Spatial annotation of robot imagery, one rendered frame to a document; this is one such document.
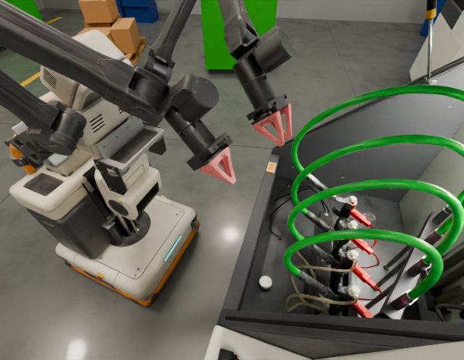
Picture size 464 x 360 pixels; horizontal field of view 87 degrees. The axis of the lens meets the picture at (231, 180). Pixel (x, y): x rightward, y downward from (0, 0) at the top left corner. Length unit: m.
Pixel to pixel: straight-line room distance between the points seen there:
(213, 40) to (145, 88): 3.39
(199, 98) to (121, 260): 1.29
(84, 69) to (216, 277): 1.47
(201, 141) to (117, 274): 1.18
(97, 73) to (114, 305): 1.53
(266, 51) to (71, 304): 1.78
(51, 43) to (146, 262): 1.24
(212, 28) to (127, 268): 3.14
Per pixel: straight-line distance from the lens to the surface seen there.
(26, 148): 0.87
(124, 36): 4.62
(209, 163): 0.50
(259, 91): 0.57
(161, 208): 1.73
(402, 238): 0.42
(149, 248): 1.58
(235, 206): 2.02
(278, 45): 0.54
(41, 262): 2.20
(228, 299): 0.70
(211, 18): 3.79
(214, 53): 3.92
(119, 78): 0.49
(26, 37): 0.51
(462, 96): 0.57
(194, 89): 0.45
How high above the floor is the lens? 1.62
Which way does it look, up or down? 47 degrees down
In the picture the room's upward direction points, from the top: straight up
